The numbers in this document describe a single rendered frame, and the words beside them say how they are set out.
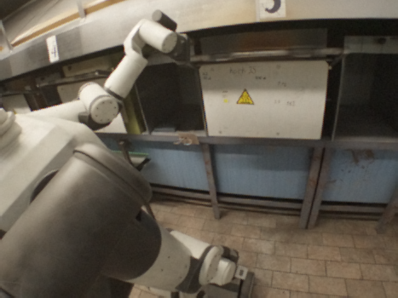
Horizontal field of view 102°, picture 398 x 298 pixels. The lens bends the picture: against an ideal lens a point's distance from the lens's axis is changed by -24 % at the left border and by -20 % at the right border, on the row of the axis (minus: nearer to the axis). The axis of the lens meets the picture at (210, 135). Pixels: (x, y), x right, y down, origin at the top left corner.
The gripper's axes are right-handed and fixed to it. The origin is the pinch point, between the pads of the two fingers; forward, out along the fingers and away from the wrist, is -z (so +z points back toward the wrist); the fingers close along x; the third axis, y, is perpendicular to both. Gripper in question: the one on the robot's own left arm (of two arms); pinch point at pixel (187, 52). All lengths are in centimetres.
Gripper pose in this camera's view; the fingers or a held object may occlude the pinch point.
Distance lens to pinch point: 84.4
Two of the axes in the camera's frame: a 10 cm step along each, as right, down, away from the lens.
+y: -9.5, -0.3, 3.1
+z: -3.1, 1.4, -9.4
